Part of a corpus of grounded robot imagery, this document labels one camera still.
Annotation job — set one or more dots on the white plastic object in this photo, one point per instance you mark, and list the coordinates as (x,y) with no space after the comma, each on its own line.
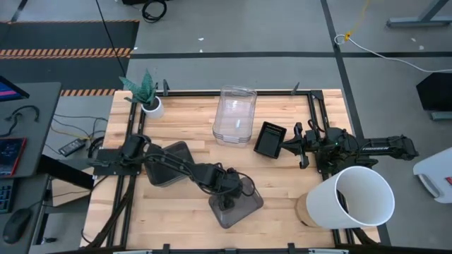
(436,173)

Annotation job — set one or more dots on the black plastic basket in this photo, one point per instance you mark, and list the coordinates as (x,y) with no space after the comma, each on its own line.
(269,141)

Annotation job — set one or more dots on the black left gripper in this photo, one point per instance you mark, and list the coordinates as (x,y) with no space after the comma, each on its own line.
(231,190)

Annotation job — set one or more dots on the large white planter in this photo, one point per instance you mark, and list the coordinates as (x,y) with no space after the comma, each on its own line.
(325,208)

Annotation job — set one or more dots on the small white plant pot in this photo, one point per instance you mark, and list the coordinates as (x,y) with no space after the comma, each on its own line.
(154,111)

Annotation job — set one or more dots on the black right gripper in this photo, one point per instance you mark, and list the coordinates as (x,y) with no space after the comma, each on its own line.
(304,146)

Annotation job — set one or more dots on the dark grey desk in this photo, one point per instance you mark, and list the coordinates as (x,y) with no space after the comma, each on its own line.
(42,106)

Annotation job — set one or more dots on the black computer mouse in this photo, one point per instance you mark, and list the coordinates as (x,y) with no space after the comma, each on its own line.
(16,225)

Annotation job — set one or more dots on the grey metal table leg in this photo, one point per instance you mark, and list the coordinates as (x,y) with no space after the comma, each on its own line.
(420,22)

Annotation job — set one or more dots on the round wooden planter base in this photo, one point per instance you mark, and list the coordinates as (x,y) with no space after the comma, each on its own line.
(302,211)

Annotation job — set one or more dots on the smoky grey plastic basket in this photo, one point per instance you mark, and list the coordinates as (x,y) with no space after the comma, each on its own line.
(247,208)
(162,178)

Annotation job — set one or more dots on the black mat with orange stripes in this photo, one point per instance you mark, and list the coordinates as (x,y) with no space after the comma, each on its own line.
(70,37)

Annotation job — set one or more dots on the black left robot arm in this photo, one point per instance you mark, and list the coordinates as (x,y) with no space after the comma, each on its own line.
(197,173)

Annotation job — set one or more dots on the black power brick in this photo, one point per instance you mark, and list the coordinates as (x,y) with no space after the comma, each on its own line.
(72,147)

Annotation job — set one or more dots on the green potted plant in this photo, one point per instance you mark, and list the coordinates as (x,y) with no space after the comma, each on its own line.
(143,90)

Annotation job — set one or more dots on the black box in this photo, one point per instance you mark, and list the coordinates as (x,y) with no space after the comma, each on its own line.
(436,91)

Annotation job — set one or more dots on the computer monitor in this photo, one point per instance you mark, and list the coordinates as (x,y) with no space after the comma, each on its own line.
(10,90)

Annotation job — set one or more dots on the clear plastic basket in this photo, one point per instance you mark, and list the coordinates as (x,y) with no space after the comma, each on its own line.
(234,113)
(226,140)

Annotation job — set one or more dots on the red tablet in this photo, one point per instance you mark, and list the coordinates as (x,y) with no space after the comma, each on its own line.
(10,155)

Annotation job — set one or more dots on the black keyboard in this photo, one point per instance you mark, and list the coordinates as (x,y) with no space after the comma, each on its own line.
(5,195)

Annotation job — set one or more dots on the black aluminium table frame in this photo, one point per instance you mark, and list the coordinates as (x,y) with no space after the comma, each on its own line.
(229,93)

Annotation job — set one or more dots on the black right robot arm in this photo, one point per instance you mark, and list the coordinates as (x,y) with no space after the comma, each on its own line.
(381,148)

